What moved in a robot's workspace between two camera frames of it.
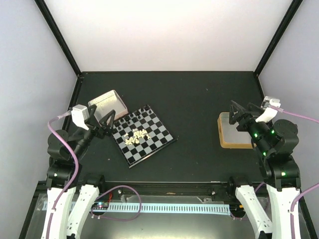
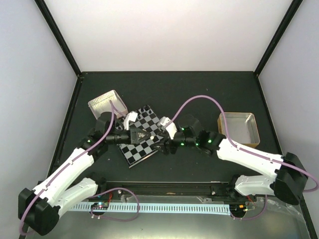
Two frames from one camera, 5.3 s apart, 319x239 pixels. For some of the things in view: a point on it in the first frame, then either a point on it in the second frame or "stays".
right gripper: x=239 y=116 to x=165 y=145
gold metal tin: x=229 y=136 stays
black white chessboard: x=141 y=134 stays
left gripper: x=105 y=128 to x=133 y=137
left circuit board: x=100 y=206 stays
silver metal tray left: x=106 y=103 stays
